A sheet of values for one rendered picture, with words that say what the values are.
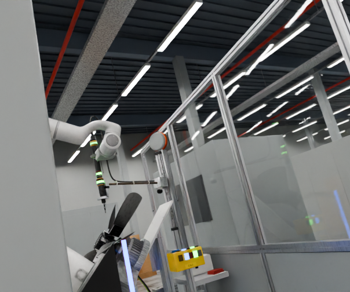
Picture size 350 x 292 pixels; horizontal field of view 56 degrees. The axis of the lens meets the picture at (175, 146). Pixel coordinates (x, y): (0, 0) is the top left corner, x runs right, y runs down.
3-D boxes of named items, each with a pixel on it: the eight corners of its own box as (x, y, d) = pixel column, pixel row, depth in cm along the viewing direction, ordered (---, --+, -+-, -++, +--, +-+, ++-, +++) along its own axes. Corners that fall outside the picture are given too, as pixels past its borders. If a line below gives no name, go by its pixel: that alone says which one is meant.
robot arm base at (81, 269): (105, 254, 117) (61, 225, 117) (72, 306, 108) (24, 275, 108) (101, 260, 134) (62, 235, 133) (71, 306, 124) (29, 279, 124)
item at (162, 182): (161, 189, 258) (160, 178, 260) (169, 186, 255) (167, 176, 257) (154, 189, 250) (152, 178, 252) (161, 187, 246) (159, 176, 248)
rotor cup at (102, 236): (116, 242, 212) (99, 232, 210) (124, 234, 202) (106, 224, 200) (107, 263, 202) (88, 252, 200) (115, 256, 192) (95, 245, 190)
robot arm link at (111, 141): (102, 137, 172) (98, 153, 168) (106, 128, 160) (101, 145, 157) (117, 141, 174) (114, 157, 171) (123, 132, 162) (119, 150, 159)
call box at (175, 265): (198, 266, 175) (193, 245, 177) (206, 266, 166) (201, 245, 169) (170, 274, 169) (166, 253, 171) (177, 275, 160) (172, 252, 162)
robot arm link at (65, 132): (61, 112, 166) (120, 129, 175) (52, 141, 160) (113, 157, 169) (62, 104, 158) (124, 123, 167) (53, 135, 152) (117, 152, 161)
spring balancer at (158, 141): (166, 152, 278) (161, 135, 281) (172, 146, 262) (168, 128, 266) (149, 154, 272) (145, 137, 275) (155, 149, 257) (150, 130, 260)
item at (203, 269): (204, 269, 236) (200, 253, 238) (214, 270, 221) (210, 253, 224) (182, 276, 229) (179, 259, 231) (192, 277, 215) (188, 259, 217)
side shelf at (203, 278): (204, 273, 237) (203, 269, 238) (229, 276, 205) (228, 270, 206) (174, 283, 228) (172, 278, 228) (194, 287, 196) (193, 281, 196)
